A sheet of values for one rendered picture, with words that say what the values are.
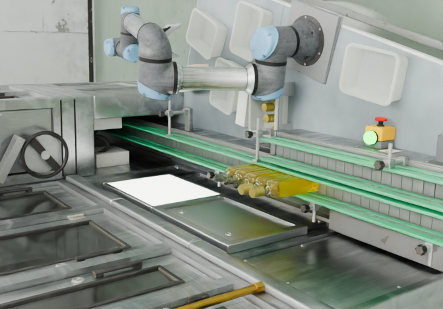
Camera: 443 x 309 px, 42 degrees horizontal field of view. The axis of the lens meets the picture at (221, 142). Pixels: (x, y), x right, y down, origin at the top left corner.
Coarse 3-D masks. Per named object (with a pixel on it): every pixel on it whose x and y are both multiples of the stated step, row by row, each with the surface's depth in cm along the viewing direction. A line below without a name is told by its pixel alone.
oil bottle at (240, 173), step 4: (248, 168) 211; (252, 168) 211; (256, 168) 211; (260, 168) 212; (264, 168) 212; (268, 168) 212; (236, 172) 207; (240, 172) 206; (244, 172) 205; (248, 172) 206; (240, 176) 205; (244, 176) 205
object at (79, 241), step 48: (0, 192) 239; (48, 192) 244; (96, 192) 234; (0, 240) 189; (48, 240) 190; (96, 240) 191; (144, 240) 191; (192, 240) 181; (288, 240) 189; (336, 240) 193; (0, 288) 150; (48, 288) 154; (96, 288) 155; (144, 288) 156; (192, 288) 152; (240, 288) 153; (288, 288) 148; (336, 288) 156; (384, 288) 156; (432, 288) 159
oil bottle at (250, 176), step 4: (252, 172) 205; (256, 172) 205; (260, 172) 205; (264, 172) 206; (268, 172) 206; (272, 172) 206; (276, 172) 206; (280, 172) 207; (248, 176) 201; (252, 176) 201; (256, 176) 201; (260, 176) 202; (248, 180) 201; (252, 180) 200
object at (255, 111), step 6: (252, 102) 236; (258, 102) 238; (264, 102) 239; (270, 102) 236; (276, 102) 223; (252, 108) 237; (258, 108) 238; (276, 108) 223; (252, 114) 237; (258, 114) 239; (264, 114) 240; (276, 114) 223; (252, 120) 238; (276, 120) 224; (252, 126) 238; (264, 126) 241; (270, 126) 238; (276, 126) 224
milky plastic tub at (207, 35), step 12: (192, 12) 267; (204, 12) 267; (192, 24) 270; (204, 24) 272; (216, 24) 253; (192, 36) 274; (204, 36) 273; (216, 36) 254; (204, 48) 268; (216, 48) 260
